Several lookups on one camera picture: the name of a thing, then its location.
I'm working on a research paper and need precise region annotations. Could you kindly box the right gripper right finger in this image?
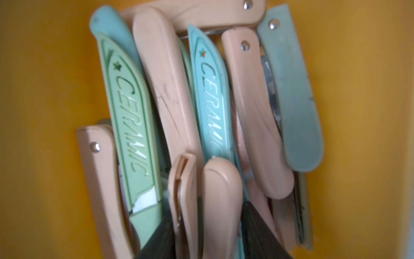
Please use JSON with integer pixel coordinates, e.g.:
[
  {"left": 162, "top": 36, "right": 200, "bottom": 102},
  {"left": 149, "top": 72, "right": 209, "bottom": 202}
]
[{"left": 241, "top": 201, "right": 292, "bottom": 259}]

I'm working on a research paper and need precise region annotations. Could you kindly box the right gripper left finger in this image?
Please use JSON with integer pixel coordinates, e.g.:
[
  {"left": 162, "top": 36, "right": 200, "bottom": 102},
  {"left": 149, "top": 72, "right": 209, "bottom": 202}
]
[{"left": 135, "top": 212, "right": 176, "bottom": 259}]

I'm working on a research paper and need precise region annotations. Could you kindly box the pink folding fruit knife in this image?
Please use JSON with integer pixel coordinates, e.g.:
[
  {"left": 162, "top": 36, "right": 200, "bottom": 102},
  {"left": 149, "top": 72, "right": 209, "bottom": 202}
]
[{"left": 168, "top": 153, "right": 198, "bottom": 259}]

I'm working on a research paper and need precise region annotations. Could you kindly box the teal folding knife right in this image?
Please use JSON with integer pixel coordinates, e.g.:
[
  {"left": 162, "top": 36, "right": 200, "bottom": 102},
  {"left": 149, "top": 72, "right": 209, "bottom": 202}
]
[{"left": 257, "top": 4, "right": 324, "bottom": 173}]

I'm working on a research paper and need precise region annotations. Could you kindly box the green ceramic knife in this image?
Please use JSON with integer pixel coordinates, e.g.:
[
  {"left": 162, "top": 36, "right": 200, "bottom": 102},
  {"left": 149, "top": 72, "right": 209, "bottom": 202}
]
[{"left": 96, "top": 32, "right": 164, "bottom": 250}]

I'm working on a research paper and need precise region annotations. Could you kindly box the teal ceramic knife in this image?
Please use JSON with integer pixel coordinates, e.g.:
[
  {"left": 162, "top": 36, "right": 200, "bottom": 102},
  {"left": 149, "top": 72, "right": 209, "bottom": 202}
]
[{"left": 188, "top": 25, "right": 244, "bottom": 259}]

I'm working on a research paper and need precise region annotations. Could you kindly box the pink folding knife long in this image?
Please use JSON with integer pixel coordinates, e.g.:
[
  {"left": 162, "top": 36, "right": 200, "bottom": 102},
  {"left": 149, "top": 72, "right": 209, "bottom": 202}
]
[{"left": 132, "top": 6, "right": 204, "bottom": 170}]

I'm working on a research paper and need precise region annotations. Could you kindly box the pink folding knife top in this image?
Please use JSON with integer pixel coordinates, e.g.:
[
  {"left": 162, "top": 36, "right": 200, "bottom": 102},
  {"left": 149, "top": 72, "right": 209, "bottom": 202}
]
[{"left": 120, "top": 0, "right": 267, "bottom": 33}]

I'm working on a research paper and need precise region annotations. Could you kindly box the teal handle knife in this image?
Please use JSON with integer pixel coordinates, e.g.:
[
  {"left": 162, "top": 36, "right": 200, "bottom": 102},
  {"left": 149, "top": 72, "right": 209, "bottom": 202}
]
[{"left": 89, "top": 5, "right": 144, "bottom": 74}]

